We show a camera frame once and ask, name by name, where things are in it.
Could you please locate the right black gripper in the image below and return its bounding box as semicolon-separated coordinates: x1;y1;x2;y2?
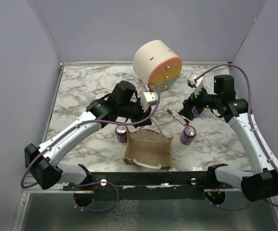
179;83;222;120

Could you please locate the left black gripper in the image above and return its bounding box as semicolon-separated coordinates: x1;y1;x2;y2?
118;97;152;128

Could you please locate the purple soda can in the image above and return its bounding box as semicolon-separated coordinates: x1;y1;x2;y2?
180;126;197;145
192;106;200;117
115;125;128;143

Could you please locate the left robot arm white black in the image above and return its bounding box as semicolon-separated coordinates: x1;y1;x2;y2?
21;80;160;190

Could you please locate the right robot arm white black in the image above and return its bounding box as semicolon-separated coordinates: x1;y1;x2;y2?
179;74;278;202

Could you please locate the red capped marker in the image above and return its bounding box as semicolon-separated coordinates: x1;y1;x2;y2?
177;114;190;127

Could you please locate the green capped marker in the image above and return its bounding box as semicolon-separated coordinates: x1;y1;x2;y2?
167;109;179;120

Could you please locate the round pastel drawer cabinet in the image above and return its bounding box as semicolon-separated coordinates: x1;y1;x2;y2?
132;40;183;91

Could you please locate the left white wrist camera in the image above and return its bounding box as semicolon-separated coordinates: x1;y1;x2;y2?
141;92;158;111

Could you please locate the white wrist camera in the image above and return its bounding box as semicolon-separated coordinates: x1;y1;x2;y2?
141;92;158;111
187;74;203;97

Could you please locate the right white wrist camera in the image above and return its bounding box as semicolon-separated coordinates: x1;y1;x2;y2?
187;74;203;97

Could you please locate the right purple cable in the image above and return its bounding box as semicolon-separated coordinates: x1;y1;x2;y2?
194;63;278;211

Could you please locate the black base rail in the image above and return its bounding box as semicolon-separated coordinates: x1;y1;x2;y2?
64;166;228;202

